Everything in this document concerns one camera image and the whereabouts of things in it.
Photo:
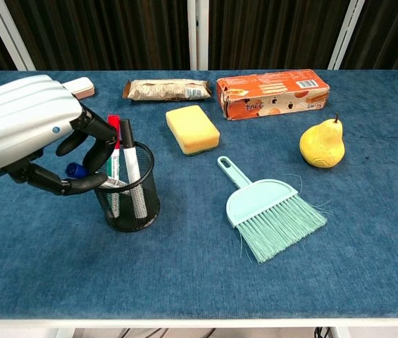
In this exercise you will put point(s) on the black mesh pen holder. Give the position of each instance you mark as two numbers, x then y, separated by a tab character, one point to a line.
131	211

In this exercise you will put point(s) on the red cap marker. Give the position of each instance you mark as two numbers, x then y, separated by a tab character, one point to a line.
113	123

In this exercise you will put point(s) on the brown snack wrapper pack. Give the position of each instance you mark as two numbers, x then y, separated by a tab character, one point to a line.
167	89

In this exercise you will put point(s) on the blue table cloth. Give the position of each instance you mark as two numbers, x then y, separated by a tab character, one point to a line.
198	274

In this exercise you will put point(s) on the mint green hand brush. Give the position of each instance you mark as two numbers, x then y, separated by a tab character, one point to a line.
265	207

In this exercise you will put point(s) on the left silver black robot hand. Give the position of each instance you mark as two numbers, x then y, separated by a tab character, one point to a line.
19	119

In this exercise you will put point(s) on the yellow pear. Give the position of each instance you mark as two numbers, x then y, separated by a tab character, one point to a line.
322	144

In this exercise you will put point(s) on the white and pink pencil case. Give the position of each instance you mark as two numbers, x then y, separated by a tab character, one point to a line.
80	88

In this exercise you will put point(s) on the orange cardboard box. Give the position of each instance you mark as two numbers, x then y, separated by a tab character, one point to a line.
272	95

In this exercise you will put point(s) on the blue cap marker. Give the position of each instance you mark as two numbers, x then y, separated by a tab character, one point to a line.
76	170

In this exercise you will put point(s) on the black cap marker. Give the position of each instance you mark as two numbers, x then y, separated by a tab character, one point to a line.
130	158

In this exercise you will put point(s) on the white metal frame post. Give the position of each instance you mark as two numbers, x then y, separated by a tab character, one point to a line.
346	33
8	33
198	33

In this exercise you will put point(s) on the yellow sponge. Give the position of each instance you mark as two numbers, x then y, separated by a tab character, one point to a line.
191	128

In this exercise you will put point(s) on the dark ribbed curtain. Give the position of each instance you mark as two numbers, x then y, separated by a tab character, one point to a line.
107	33

